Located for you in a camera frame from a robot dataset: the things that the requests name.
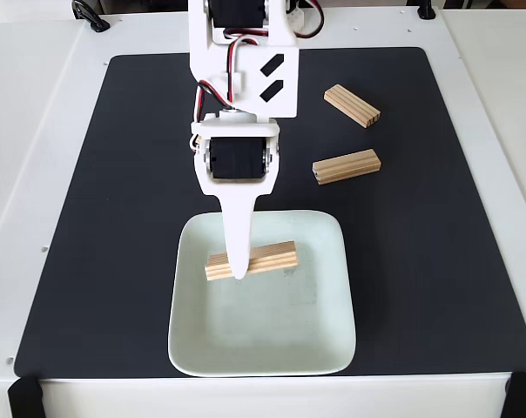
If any wooden block with number mark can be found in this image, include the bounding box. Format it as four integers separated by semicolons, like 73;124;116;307
205;240;300;282

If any pale green square plate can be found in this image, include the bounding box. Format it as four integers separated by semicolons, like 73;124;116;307
166;210;358;378

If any black table mat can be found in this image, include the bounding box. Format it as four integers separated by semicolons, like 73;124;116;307
13;46;526;379

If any red black white servo cable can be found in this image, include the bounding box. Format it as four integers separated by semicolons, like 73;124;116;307
192;37;266;131
295;0;326;41

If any black clamp handle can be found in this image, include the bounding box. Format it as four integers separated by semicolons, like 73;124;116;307
71;0;111;34

